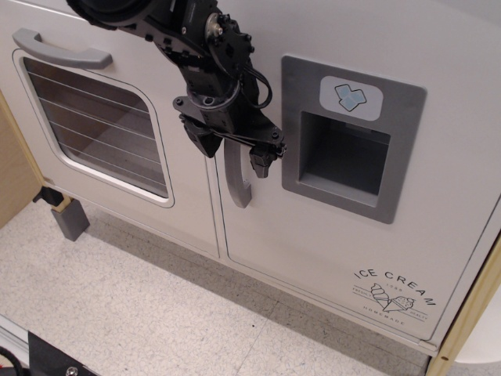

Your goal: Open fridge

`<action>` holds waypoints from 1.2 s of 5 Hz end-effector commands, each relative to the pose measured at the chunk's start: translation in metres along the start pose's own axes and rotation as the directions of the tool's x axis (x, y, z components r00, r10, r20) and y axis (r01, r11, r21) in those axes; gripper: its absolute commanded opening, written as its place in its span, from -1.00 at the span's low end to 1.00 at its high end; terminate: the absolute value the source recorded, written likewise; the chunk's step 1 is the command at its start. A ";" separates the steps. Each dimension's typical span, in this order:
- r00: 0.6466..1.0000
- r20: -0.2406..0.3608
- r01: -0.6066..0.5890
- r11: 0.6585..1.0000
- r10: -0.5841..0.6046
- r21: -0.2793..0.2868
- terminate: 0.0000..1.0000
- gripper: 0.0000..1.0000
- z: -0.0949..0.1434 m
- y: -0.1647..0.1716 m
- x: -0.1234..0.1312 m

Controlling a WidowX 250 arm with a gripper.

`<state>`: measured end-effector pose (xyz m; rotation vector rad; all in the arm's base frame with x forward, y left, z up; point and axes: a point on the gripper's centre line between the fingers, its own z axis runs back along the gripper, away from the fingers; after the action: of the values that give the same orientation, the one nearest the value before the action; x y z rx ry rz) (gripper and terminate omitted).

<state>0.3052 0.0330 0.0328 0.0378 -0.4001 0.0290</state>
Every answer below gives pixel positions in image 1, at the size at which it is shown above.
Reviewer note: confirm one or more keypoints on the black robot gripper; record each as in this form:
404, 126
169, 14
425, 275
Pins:
208, 120

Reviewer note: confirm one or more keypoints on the grey fridge door handle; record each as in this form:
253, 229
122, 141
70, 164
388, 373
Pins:
239, 188

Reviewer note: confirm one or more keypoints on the white toy fridge door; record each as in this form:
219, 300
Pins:
406, 279

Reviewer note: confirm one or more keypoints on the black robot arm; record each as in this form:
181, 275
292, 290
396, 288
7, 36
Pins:
214, 58

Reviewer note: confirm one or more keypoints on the grey ice dispenser panel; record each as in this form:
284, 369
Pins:
349, 136

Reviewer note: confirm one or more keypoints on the white toy oven door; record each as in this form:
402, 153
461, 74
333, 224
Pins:
108, 137

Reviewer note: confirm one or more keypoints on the grey kitchen leg foot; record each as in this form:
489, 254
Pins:
72, 220

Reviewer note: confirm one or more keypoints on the light wooden left panel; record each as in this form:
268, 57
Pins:
20, 176

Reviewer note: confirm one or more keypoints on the grey oven door handle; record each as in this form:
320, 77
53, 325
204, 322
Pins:
31, 42

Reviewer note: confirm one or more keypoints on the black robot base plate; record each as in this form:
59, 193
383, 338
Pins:
45, 359

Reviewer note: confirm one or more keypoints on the wooden kitchen side post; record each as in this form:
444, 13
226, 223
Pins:
482, 290

